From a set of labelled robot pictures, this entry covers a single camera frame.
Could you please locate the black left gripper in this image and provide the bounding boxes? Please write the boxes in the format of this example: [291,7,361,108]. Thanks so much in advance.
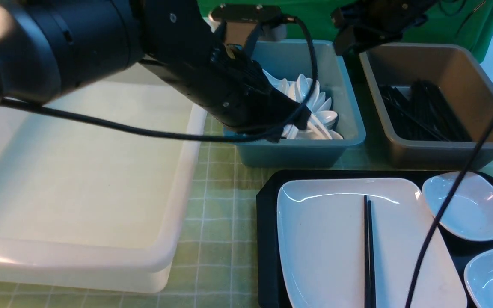
[144,43,312,142]

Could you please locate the large white square plate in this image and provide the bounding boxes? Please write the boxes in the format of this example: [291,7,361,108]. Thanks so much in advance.
[276,178,468,308]

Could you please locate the black chopstick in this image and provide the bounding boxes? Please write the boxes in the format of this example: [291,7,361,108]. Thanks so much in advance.
[369,200,377,308]
[363,195,372,308]

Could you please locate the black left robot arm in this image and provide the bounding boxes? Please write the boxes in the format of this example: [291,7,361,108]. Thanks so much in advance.
[0,0,318,143]

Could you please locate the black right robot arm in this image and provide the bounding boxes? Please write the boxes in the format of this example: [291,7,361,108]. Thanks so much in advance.
[330,0,437,55]

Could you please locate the blue plastic spoon bin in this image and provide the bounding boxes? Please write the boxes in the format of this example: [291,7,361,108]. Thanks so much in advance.
[236,39,366,169]

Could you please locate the pile of white spoons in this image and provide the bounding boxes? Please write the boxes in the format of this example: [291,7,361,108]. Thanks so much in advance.
[263,70,343,140]

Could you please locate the green checked tablecloth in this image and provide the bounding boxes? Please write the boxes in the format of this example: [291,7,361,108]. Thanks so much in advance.
[0,82,493,308]

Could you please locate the pile of black chopsticks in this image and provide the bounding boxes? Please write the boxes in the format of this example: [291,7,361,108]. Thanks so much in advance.
[378,79,473,142]

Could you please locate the large white plastic tub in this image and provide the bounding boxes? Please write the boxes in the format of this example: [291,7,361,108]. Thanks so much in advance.
[0,64,208,294]

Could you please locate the brown plastic chopstick bin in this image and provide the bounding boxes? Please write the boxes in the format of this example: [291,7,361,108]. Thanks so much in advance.
[359,43,493,170]

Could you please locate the black serving tray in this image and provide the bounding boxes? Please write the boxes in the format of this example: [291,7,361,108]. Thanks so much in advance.
[256,170,493,308]

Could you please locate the green backdrop cloth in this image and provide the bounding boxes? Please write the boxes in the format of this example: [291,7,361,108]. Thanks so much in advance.
[198,0,493,62]

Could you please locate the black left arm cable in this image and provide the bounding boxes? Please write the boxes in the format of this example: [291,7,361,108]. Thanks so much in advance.
[0,16,319,143]

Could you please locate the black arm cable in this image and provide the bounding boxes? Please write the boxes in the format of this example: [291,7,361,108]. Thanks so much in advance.
[0,16,319,143]
[405,64,493,308]

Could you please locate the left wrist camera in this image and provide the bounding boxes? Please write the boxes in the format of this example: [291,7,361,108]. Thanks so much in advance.
[208,3,286,57]

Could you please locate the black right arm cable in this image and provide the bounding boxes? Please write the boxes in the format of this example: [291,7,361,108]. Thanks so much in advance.
[405,64,493,308]

